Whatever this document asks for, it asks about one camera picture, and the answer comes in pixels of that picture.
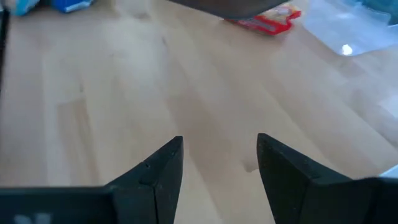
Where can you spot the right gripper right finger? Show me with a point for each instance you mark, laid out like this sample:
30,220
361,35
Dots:
289,186

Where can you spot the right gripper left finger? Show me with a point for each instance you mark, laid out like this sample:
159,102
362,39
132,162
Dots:
155,193

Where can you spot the red Maruchan ramen pack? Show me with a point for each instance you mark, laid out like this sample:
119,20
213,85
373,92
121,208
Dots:
267,25

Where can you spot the clear plastic bin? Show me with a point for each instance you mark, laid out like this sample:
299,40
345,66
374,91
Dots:
342,28

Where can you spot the black aluminium table frame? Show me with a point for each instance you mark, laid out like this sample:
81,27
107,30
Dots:
3,37

